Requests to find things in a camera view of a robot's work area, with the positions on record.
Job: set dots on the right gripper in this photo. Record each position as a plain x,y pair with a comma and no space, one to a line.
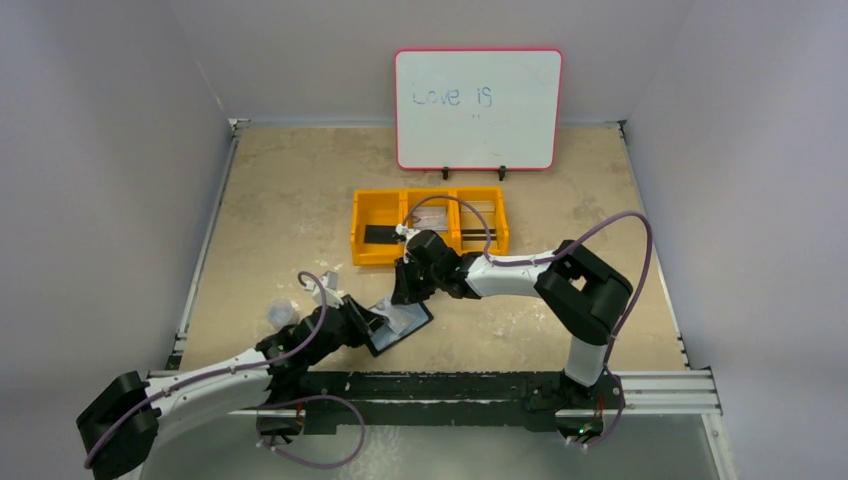
407,281

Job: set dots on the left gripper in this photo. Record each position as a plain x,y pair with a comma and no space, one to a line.
362,320

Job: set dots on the black leather card holder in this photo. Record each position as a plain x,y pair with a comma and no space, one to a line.
389,324

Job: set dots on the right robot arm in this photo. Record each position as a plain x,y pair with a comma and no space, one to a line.
582,291

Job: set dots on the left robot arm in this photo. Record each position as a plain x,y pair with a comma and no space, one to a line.
122,425

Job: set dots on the silver VIP card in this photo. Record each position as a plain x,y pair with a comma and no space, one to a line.
433,218

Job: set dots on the gold striped card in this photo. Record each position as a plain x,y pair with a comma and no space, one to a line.
478,221

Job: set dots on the black card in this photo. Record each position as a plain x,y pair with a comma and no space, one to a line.
382,235

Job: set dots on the left yellow bin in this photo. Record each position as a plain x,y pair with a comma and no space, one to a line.
376,207

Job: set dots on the pink framed whiteboard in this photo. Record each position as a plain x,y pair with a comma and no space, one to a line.
477,108

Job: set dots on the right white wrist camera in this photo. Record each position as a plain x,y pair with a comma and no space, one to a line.
403,233

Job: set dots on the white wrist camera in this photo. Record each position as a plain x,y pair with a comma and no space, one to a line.
403,233
325,290

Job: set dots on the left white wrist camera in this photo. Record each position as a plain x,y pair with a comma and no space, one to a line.
325,290

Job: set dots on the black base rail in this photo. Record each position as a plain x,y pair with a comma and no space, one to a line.
536,401

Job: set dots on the aluminium frame rail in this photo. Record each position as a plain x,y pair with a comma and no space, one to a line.
661,393

